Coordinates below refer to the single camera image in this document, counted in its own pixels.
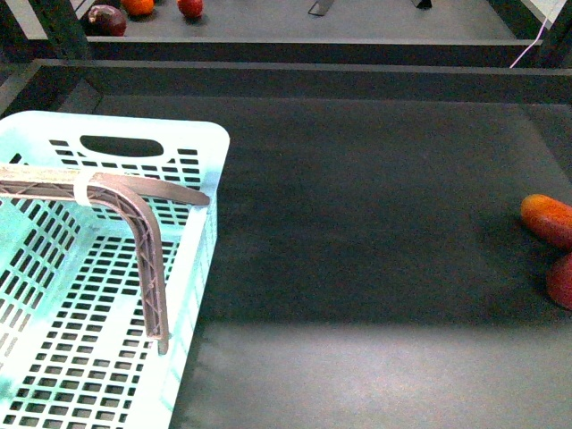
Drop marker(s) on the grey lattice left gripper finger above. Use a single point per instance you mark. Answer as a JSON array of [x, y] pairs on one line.
[[125, 195]]

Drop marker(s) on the light blue plastic basket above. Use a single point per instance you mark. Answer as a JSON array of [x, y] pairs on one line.
[[74, 349]]

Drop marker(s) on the red yellow apple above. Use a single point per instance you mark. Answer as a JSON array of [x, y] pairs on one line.
[[558, 282]]

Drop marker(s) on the white zip tie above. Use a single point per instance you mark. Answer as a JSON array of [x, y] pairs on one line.
[[80, 187]]

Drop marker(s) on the dark purple fruit front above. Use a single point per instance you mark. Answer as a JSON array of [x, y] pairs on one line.
[[106, 20]]

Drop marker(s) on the orange round fruit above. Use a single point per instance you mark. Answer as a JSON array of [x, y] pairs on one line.
[[137, 8]]

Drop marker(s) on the black far display tray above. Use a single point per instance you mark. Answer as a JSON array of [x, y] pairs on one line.
[[451, 33]]

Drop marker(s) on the black display tray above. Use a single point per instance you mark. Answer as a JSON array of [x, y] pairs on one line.
[[370, 268], [451, 33]]

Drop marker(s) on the red round fruit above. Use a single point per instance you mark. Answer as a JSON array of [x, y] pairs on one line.
[[191, 9]]

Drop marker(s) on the black near display tray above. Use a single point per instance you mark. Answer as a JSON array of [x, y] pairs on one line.
[[370, 268]]

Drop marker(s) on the black triangular divider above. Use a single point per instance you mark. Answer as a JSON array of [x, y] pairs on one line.
[[422, 4]]

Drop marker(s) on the elongated red orange mango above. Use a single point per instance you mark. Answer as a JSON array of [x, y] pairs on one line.
[[548, 218]]

